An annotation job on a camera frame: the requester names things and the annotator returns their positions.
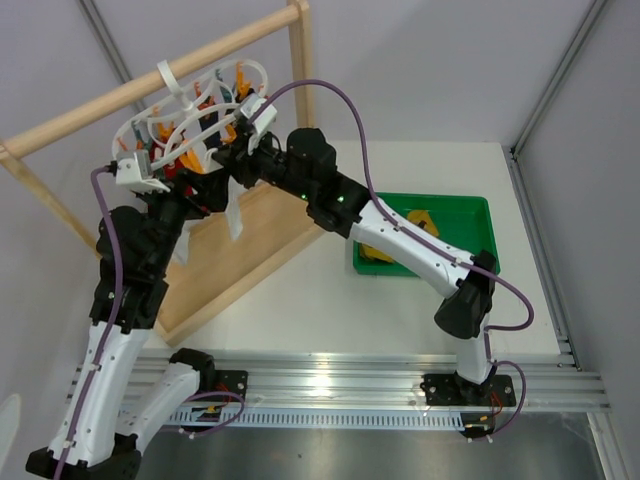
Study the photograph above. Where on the wooden drying rack stand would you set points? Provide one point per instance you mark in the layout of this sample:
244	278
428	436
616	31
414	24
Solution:
219	271

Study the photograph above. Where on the green plastic tray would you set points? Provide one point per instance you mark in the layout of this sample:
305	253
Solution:
462	221

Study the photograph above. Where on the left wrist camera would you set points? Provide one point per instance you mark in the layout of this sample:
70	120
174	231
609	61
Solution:
134	173

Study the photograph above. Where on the yellow sock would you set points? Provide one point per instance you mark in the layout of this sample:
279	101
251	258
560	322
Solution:
370	253
423	220

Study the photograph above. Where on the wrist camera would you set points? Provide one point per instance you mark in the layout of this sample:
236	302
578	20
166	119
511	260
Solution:
254	117
134	173

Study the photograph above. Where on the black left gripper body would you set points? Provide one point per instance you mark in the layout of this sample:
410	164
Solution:
168	211

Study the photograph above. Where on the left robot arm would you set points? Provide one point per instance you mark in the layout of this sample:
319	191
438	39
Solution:
94	441

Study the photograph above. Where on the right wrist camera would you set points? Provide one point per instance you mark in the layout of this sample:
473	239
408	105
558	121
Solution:
254	117

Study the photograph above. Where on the white plastic clip hanger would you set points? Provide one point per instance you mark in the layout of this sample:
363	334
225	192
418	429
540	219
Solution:
177	127

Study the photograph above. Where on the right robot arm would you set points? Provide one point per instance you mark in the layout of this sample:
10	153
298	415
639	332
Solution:
306	167

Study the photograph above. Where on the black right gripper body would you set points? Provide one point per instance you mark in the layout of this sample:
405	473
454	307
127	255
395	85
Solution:
266	164

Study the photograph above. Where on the red sock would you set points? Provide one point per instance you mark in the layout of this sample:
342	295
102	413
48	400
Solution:
172	172

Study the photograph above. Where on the white sock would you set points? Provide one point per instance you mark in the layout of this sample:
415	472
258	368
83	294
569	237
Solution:
233	211
181	250

